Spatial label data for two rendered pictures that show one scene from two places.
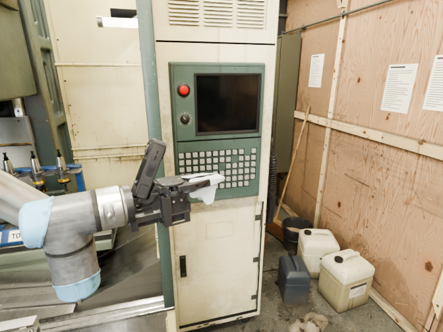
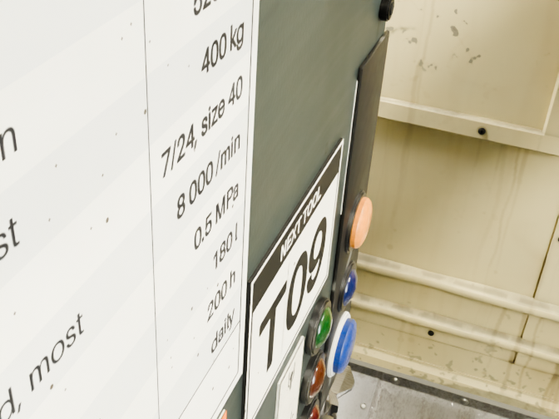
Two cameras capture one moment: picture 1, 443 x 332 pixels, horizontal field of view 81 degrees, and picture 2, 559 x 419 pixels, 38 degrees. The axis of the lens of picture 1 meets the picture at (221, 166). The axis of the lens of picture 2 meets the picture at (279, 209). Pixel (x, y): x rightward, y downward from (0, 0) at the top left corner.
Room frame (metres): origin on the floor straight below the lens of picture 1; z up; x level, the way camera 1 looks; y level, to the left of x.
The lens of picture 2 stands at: (0.92, 1.31, 1.88)
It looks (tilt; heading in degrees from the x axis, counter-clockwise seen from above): 34 degrees down; 302
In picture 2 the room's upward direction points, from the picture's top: 4 degrees clockwise
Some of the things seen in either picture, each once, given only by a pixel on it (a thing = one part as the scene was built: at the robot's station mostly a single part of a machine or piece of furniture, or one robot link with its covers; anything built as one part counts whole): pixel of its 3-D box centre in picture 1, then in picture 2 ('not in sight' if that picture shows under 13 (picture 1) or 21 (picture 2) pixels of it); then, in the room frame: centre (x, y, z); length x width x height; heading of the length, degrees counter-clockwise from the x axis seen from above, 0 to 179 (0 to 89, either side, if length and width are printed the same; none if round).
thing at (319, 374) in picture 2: not in sight; (314, 377); (1.05, 1.07, 1.60); 0.02 x 0.01 x 0.02; 104
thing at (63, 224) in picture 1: (62, 219); not in sight; (0.39, 0.27, 1.43); 0.11 x 0.08 x 0.09; 118
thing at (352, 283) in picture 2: not in sight; (347, 286); (1.06, 1.02, 1.62); 0.02 x 0.01 x 0.02; 104
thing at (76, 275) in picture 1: (74, 260); not in sight; (0.40, 0.27, 1.34); 0.11 x 0.08 x 0.11; 28
